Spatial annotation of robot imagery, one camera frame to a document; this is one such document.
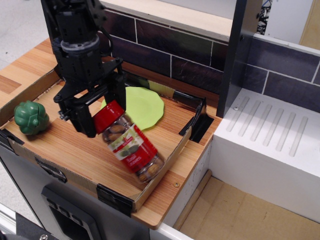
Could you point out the black device with screw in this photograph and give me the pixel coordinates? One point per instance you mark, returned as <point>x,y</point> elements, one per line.
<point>29,230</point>

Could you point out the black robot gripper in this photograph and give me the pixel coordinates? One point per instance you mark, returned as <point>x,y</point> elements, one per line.
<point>87,78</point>

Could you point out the green toy bell pepper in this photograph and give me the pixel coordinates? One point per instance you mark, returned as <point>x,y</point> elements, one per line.
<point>31,117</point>

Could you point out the red-capped basil spice bottle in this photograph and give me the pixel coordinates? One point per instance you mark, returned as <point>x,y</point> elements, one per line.
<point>127,142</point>

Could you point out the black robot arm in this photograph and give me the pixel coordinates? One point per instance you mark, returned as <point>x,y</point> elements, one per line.
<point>73,27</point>

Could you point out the dark grey vertical post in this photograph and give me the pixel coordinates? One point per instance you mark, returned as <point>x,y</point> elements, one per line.
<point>244,26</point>

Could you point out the white toy sink drainboard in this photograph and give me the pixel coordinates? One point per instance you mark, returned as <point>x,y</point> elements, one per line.
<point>270,149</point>

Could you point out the black oven control panel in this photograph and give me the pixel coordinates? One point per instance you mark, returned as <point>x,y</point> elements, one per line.
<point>73,222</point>

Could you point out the dark grey left post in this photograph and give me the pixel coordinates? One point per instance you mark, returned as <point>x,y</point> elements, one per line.
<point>50,10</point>

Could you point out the cardboard fence with black tape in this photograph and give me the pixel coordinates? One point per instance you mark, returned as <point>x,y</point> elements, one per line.
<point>61,155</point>

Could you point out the light green plate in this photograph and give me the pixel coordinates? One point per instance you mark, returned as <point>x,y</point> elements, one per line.
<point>144,108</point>

